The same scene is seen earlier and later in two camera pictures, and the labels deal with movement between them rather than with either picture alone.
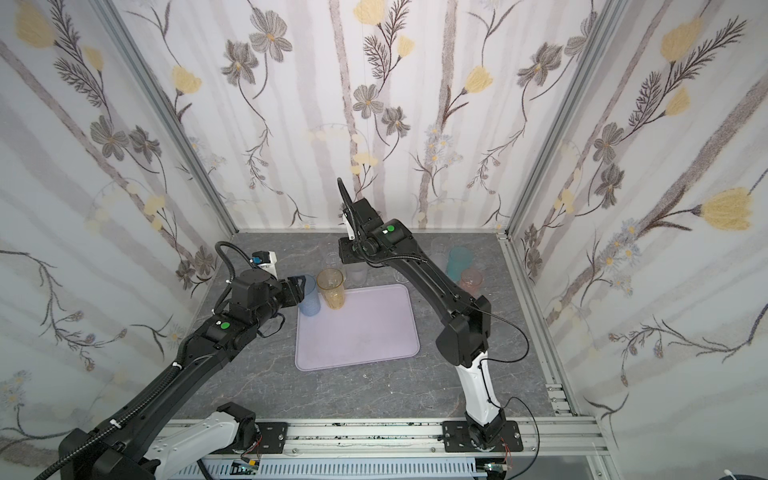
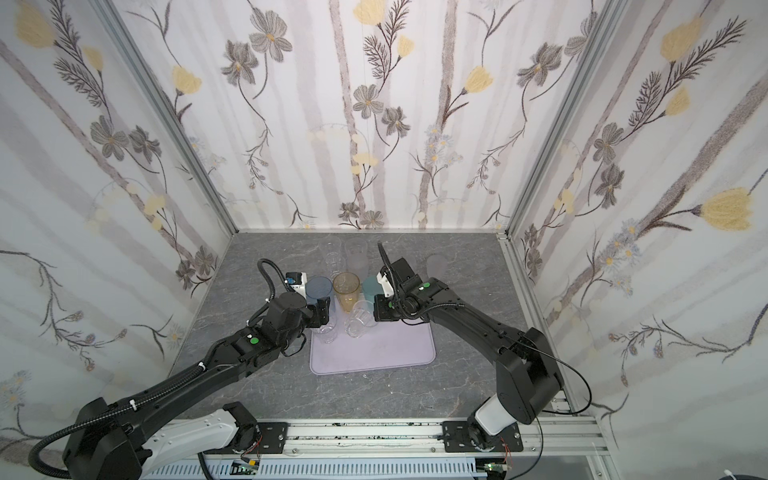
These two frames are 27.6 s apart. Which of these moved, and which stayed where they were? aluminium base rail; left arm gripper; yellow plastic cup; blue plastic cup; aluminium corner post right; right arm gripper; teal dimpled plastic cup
Moved: yellow plastic cup; left arm gripper; teal dimpled plastic cup; right arm gripper
Stayed: blue plastic cup; aluminium corner post right; aluminium base rail
